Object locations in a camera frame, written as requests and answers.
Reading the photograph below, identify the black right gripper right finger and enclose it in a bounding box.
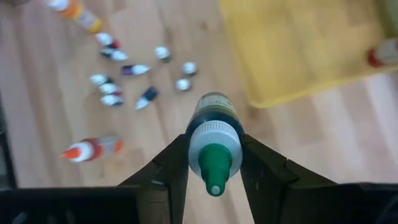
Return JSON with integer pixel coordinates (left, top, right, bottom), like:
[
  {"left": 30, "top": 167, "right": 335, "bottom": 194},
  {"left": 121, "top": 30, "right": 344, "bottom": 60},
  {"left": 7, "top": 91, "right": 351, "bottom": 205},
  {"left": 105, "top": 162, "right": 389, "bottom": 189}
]
[{"left": 241, "top": 133, "right": 338, "bottom": 224}]

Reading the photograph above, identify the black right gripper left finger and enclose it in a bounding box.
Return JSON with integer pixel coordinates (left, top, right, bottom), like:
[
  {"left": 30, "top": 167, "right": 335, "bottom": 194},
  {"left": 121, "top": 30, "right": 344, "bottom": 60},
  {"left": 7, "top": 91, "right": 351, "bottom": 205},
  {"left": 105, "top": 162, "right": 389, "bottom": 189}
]
[{"left": 118, "top": 134, "right": 190, "bottom": 224}]

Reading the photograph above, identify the green large dropper bottle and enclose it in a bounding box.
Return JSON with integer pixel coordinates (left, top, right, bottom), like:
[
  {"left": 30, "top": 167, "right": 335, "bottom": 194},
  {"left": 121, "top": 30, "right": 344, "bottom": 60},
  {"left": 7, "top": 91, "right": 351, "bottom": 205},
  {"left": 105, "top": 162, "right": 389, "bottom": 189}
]
[{"left": 185, "top": 91, "right": 245, "bottom": 197}]

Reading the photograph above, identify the red bottle with orange tip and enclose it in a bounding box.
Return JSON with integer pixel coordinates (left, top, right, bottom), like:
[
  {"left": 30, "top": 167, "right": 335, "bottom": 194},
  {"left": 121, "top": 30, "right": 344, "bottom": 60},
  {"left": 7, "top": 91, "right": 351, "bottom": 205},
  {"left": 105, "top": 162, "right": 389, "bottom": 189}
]
[{"left": 61, "top": 135, "right": 124, "bottom": 163}]

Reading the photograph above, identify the small white-capped dropper bottle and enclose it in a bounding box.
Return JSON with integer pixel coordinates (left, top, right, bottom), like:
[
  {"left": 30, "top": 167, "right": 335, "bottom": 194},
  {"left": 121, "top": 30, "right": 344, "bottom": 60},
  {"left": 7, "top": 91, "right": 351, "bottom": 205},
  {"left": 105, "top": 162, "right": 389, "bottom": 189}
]
[
  {"left": 175, "top": 77, "right": 192, "bottom": 92},
  {"left": 89, "top": 73, "right": 114, "bottom": 86},
  {"left": 99, "top": 47, "right": 129, "bottom": 62},
  {"left": 100, "top": 94, "right": 125, "bottom": 107},
  {"left": 98, "top": 82, "right": 123, "bottom": 96},
  {"left": 182, "top": 61, "right": 198, "bottom": 77},
  {"left": 95, "top": 32, "right": 121, "bottom": 50},
  {"left": 154, "top": 45, "right": 172, "bottom": 63}
]

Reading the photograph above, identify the small purple dropper bottle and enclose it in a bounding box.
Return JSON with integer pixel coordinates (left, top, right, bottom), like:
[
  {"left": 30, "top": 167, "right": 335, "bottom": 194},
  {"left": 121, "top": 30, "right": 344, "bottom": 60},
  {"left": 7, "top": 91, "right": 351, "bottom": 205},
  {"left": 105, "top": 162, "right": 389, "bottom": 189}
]
[{"left": 120, "top": 63, "right": 152, "bottom": 77}]

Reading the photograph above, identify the dark red large dropper bottle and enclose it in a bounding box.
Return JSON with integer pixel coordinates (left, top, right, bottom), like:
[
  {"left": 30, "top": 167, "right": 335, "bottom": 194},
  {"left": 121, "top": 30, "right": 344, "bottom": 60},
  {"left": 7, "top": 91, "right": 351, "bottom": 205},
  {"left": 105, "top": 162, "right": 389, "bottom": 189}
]
[{"left": 368, "top": 37, "right": 398, "bottom": 68}]

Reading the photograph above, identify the orange large dropper bottle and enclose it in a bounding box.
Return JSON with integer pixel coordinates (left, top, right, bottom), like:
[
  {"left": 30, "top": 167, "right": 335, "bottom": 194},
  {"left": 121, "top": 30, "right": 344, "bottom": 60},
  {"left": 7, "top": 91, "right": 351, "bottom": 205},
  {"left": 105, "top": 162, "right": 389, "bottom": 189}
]
[{"left": 45, "top": 0, "right": 103, "bottom": 34}]

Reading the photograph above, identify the yellow translucent plastic tray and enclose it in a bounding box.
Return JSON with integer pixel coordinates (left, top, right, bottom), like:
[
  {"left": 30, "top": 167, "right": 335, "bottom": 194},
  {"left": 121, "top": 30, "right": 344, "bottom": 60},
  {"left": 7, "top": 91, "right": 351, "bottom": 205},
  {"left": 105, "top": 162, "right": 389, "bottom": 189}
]
[{"left": 217, "top": 0, "right": 398, "bottom": 109}]

